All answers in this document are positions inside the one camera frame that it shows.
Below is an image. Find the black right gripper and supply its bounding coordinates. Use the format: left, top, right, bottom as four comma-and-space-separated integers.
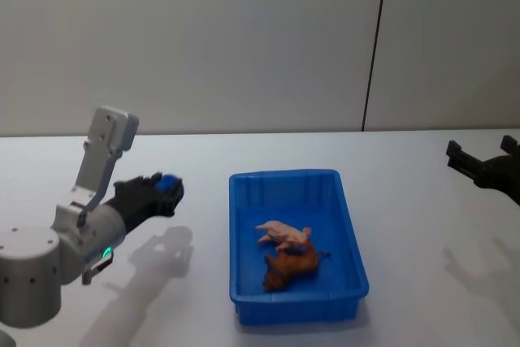
445, 134, 520, 206

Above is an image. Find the pink toy pig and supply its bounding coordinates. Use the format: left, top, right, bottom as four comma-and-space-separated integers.
254, 219, 313, 254

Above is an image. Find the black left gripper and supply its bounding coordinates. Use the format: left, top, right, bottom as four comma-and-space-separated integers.
112, 172, 186, 236

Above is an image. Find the brown toy animal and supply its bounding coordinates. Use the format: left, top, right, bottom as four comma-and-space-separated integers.
262, 242, 332, 293

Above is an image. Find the small blue toy block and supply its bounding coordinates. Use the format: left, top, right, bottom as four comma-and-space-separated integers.
158, 175, 183, 195

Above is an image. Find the blue plastic bin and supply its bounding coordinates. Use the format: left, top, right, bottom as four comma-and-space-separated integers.
228, 167, 371, 326

